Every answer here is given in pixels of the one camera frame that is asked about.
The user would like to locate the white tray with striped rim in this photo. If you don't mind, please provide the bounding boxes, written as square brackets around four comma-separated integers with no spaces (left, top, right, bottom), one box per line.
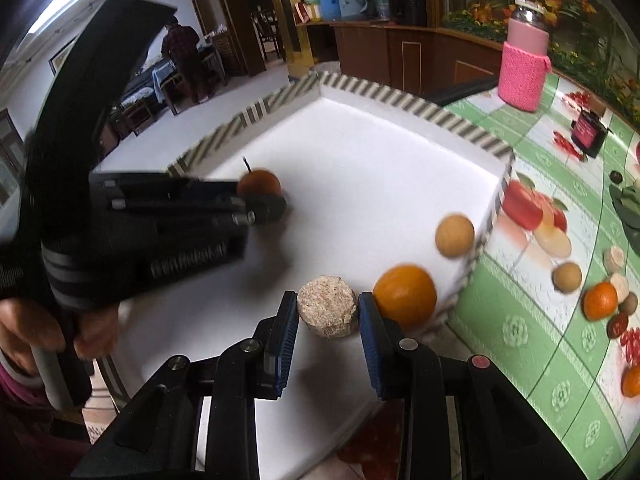
[95,71,516,480]

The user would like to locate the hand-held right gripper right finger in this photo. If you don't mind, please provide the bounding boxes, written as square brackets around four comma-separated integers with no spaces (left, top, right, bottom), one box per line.
[357,292,586,480]

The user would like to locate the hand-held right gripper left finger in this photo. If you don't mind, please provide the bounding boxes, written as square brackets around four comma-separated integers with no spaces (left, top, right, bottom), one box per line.
[70,290,301,480]

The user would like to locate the dark metal pot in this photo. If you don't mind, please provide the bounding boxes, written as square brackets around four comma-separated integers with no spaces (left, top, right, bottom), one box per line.
[390,0,428,26]

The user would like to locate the pink bottle with knitted sleeve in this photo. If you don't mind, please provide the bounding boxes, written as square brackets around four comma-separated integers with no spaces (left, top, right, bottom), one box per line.
[496,0,552,112]

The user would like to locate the dark wooden chair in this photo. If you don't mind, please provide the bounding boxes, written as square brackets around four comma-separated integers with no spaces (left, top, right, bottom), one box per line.
[251,7,286,63]

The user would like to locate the beige puffed grain cake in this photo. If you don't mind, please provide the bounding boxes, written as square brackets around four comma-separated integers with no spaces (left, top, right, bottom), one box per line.
[603,246,627,275]
[610,273,631,303]
[296,275,360,339]

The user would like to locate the tan round fruit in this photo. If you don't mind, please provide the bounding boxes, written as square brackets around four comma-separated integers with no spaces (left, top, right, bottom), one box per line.
[435,214,475,259]
[552,262,583,295]

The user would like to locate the person's left hand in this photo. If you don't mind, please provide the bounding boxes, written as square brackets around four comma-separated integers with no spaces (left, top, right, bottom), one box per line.
[0,300,121,376]

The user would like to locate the brown round fruit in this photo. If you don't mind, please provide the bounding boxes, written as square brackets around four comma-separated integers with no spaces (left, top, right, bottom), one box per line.
[618,292,640,321]

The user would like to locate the green fruit-print tablecloth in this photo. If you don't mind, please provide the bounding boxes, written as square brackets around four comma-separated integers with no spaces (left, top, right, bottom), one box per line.
[337,72,640,480]

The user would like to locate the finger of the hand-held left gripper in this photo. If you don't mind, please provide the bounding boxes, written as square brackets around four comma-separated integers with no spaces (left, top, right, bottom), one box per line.
[90,172,247,202]
[111,194,290,230]

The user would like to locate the red and white box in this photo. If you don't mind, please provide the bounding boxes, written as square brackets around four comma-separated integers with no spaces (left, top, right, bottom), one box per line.
[295,1,323,23]

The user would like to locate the green leaves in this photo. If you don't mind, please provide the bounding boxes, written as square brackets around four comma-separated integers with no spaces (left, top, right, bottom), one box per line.
[608,183,640,256]

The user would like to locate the framed wall picture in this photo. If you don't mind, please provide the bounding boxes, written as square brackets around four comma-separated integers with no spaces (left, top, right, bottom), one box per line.
[48,35,78,75]

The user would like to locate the small pink black device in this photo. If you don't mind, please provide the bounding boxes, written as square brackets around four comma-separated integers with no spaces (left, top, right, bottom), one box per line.
[570,108,612,158]

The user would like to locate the red jujube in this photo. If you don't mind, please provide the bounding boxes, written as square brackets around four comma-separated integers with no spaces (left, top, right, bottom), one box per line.
[606,312,630,341]

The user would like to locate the orange with stem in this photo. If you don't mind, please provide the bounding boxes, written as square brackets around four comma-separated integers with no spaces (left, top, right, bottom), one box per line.
[236,156,282,199]

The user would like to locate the wooden counter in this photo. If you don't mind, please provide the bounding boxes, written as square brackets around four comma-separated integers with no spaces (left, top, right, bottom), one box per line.
[295,17,506,98]

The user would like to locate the dining table with blue cloth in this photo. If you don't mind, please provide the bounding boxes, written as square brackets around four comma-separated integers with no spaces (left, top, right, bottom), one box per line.
[150,57,183,116]

